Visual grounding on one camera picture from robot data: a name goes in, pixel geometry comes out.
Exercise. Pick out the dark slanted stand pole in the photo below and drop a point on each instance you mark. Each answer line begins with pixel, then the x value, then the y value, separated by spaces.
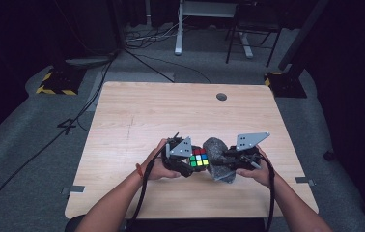
pixel 303 32

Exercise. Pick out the black caster wheel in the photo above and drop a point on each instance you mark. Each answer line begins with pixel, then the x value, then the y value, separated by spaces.
pixel 329 154

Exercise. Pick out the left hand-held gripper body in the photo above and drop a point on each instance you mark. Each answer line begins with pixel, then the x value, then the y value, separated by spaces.
pixel 182 149

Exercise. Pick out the multicoloured puzzle cube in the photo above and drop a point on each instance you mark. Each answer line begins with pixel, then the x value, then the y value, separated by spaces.
pixel 199 158

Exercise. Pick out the black chair seat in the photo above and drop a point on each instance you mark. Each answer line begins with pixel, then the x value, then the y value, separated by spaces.
pixel 72 224

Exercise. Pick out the grey tape strip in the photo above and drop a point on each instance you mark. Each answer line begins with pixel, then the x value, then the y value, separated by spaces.
pixel 76 189
pixel 303 180

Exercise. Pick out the red wristband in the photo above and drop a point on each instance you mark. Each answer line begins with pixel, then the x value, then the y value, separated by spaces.
pixel 139 170

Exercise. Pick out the grey cloth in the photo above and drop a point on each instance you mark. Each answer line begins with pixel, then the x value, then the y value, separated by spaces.
pixel 216 150

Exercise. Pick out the white desk frame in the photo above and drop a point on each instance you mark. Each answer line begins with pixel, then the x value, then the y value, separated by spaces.
pixel 179 35

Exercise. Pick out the black yellow striped stand base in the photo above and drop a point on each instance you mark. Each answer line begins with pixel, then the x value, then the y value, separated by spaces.
pixel 286 85
pixel 60 82

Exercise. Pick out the dark round table grommet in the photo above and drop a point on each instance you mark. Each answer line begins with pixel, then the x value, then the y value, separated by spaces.
pixel 221 96

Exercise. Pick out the person's right hand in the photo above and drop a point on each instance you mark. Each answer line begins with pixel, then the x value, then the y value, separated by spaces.
pixel 262 175

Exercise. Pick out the person's left hand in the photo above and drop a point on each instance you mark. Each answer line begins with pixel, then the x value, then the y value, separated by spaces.
pixel 156 169

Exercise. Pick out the black chair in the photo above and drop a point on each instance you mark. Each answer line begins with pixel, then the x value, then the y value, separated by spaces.
pixel 254 22

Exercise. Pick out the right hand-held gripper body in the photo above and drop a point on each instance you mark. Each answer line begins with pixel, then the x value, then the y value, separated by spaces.
pixel 248 140

